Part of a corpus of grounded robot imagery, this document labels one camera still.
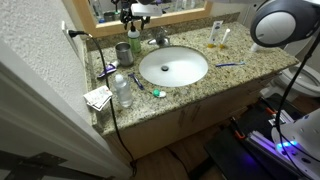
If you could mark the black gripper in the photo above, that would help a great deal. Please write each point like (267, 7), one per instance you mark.
(126, 10)

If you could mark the green soap pump bottle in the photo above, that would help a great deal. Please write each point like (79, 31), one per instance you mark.
(134, 41)

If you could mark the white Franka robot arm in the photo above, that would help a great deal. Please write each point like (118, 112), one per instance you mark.
(283, 25)

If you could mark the chrome faucet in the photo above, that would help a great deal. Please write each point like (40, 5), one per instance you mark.
(160, 39)

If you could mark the metal cup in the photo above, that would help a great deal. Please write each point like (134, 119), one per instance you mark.
(124, 55)

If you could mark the wood framed mirror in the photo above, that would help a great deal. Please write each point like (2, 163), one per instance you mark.
(90, 28)

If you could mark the blue razor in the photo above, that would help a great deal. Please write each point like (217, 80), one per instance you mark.
(136, 81)

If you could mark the white oval sink basin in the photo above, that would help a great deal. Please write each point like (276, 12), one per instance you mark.
(180, 65)

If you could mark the clear plastic water bottle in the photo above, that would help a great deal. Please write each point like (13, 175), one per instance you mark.
(123, 91)

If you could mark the green contact lens case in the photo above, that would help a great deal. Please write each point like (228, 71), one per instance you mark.
(159, 93)

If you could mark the white paper packet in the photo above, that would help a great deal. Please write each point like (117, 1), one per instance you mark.
(98, 97)

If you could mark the small white tube yellow cap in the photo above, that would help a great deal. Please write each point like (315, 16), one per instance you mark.
(225, 36)

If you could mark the blue toothbrush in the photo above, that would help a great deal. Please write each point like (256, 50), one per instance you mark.
(230, 64)

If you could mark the beige vanity cabinet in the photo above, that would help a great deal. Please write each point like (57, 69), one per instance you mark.
(166, 123)

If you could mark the large white blue tube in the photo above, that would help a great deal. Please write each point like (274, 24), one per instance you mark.
(255, 48)

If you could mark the orange black clamp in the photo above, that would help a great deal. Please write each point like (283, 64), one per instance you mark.
(270, 111)
(237, 128)

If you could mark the black robot cart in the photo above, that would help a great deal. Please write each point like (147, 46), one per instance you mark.
(230, 156)

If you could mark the white toilet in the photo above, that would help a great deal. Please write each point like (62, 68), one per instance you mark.
(300, 81)

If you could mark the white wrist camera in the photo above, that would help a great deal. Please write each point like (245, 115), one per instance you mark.
(146, 10)

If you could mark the white wall outlet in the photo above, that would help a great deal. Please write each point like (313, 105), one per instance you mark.
(68, 36)

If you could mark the white door frame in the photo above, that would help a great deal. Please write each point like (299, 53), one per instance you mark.
(50, 126)

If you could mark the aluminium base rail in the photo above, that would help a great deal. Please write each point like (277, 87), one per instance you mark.
(266, 146)

